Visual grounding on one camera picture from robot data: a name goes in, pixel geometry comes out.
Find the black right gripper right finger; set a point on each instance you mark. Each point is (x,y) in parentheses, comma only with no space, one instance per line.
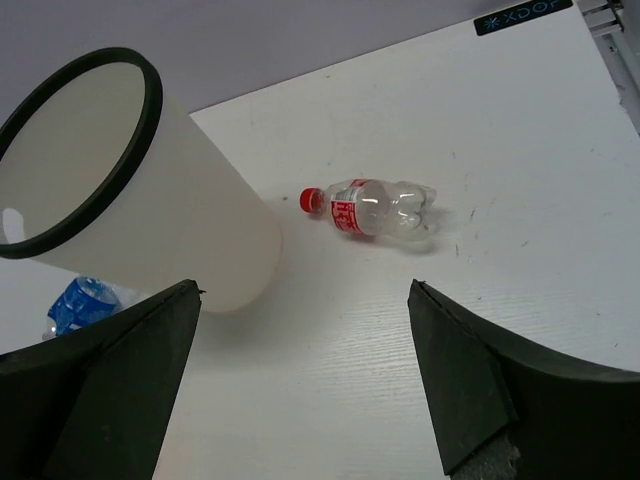
(505,407)

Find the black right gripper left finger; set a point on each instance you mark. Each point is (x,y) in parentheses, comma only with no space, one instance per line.
(96,403)

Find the clear bottle with blue label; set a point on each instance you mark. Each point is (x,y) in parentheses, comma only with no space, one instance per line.
(86,301)

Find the clear bottle with red label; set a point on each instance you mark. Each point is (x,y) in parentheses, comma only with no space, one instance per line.
(373,208)

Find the white bin with black rim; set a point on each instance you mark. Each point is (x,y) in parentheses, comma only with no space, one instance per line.
(115,181)

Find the black XDOF label sticker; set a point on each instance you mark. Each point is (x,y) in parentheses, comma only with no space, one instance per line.
(518,14)

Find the aluminium rail at table side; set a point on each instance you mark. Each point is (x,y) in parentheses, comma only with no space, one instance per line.
(614,26)

